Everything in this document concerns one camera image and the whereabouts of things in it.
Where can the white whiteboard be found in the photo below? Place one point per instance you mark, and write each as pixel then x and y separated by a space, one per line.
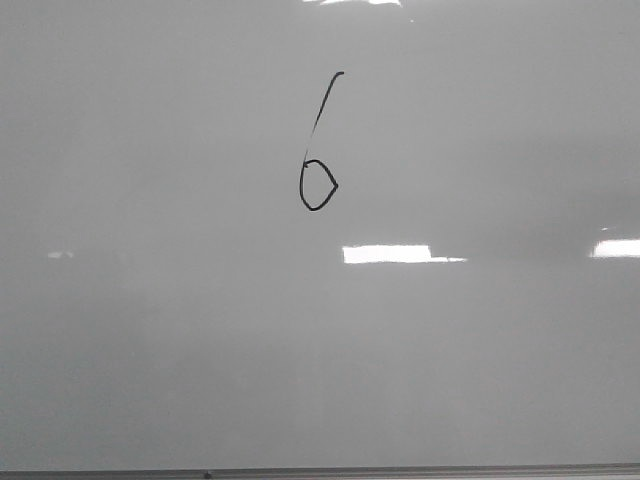
pixel 168 302

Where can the black handwritten number six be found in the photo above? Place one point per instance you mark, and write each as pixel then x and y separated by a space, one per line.
pixel 307 162

